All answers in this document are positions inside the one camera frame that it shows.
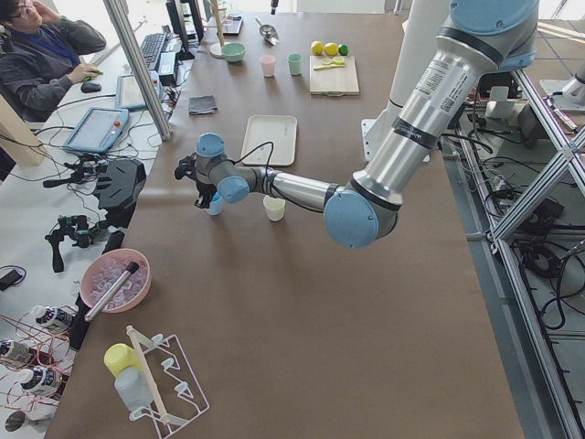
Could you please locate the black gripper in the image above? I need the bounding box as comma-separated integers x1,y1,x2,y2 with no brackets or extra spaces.
174,154,215,209

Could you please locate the blue plastic cup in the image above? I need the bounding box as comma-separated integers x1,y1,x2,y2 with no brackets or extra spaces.
206,192,223,216

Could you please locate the cream plastic cup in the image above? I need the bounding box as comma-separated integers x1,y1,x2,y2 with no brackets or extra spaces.
262,196,286,222

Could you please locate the pink plastic cup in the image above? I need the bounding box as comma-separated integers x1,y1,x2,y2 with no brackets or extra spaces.
260,55,276,78

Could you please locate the green plastic cup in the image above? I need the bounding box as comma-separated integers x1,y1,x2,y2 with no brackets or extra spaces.
287,53,303,76

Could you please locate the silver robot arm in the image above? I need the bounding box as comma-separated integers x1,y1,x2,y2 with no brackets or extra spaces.
175,1,538,249

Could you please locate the cream rectangular tray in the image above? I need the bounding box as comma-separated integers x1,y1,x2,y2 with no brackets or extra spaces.
240,115,298,166

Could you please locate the grey folded cloth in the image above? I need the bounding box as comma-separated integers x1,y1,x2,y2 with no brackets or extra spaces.
188,95,217,115

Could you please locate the metal muddler tool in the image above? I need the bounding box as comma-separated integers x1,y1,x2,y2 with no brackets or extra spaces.
84,262,139,322

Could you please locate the pink bowl with ice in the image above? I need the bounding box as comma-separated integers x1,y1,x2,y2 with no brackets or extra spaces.
80,248,153,315

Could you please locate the blue teach pendant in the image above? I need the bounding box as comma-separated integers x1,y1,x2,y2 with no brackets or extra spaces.
63,107,129,154
115,71,163,112

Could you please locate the wooden mug tree stand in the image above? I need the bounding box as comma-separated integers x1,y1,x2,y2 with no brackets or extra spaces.
206,0,233,59

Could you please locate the green bowl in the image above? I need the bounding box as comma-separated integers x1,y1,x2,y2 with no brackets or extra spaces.
221,42,246,63

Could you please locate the black keyboard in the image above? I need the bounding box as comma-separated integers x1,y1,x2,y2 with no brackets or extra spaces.
140,33,166,70

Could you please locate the yellow plastic knife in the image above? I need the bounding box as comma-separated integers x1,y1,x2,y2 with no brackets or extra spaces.
312,64,346,71

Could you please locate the wooden cutting board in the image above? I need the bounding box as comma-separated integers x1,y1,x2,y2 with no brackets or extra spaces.
309,55,360,96

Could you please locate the metal scoop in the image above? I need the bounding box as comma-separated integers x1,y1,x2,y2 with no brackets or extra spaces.
255,16,279,46

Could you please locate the yellow cup on rack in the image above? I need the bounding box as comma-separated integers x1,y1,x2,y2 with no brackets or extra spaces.
103,343,141,377

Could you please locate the yellow lemon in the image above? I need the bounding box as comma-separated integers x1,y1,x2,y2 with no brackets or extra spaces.
323,42,339,57
311,40,324,56

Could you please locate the green lime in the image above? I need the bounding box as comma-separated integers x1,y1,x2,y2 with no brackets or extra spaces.
338,44,349,56

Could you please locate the grey cup on rack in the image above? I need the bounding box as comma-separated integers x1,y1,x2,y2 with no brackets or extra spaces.
114,367,154,412

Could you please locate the person at desk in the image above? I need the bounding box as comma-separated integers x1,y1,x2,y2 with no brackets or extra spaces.
1,1,106,123

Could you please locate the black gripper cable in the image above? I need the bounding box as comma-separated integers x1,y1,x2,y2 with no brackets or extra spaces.
231,142,275,184

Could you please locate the white wire rack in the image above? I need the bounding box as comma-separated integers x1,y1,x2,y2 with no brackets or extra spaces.
126,326,210,438

